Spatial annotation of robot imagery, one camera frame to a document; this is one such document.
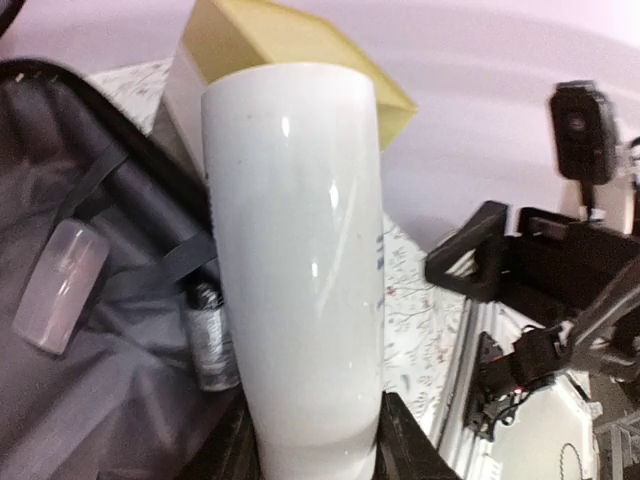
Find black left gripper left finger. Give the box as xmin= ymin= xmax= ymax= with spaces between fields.
xmin=200 ymin=404 xmax=260 ymax=480

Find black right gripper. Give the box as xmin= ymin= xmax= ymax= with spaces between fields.
xmin=424 ymin=201 xmax=639 ymax=327

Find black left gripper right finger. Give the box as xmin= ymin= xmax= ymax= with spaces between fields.
xmin=379 ymin=392 xmax=460 ymax=480

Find pink and teal kids suitcase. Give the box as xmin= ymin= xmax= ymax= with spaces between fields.
xmin=1 ymin=59 xmax=246 ymax=479

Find white cylindrical bottle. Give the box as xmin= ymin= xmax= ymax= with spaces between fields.
xmin=201 ymin=63 xmax=384 ymax=479

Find yellow top drawer box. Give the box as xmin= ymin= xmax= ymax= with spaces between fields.
xmin=159 ymin=0 xmax=419 ymax=166

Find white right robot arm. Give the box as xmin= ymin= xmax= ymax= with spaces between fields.
xmin=424 ymin=201 xmax=639 ymax=440

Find small clear black-capped vial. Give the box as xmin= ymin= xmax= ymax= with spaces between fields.
xmin=185 ymin=283 xmax=240 ymax=392

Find floral patterned table mat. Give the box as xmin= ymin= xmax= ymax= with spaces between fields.
xmin=89 ymin=59 xmax=464 ymax=442

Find aluminium front rail frame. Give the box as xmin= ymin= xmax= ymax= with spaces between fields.
xmin=434 ymin=299 xmax=640 ymax=480

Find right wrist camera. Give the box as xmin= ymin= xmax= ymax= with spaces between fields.
xmin=549 ymin=80 xmax=618 ymax=221

